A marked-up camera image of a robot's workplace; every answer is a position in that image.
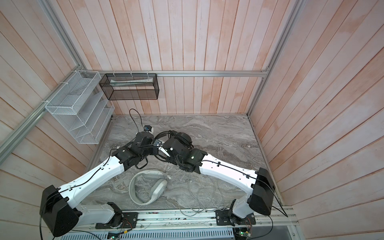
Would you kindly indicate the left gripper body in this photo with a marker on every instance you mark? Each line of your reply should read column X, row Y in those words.
column 153, row 150

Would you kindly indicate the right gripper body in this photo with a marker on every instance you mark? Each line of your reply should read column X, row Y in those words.
column 176, row 161

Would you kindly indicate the black headphones with blue band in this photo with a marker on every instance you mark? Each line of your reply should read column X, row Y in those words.
column 164, row 136

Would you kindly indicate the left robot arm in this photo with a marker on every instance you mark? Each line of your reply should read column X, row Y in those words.
column 60, row 207

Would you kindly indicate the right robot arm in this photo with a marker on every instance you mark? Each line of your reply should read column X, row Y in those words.
column 258, row 186

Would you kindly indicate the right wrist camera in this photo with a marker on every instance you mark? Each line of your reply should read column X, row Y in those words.
column 161, row 148

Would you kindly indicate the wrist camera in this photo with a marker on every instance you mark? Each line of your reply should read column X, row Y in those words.
column 149, row 129
column 161, row 148

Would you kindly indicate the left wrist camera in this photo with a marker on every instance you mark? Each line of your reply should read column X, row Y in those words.
column 149, row 129

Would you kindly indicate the black wire mesh basket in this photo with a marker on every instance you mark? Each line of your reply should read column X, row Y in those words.
column 130, row 86

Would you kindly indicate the white wire mesh shelf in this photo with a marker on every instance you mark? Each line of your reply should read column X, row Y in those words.
column 80, row 109

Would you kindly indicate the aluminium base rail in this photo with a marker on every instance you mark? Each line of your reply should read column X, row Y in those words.
column 187, row 225

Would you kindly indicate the aluminium wall frame rail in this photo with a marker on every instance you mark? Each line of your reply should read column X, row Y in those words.
column 16, row 136

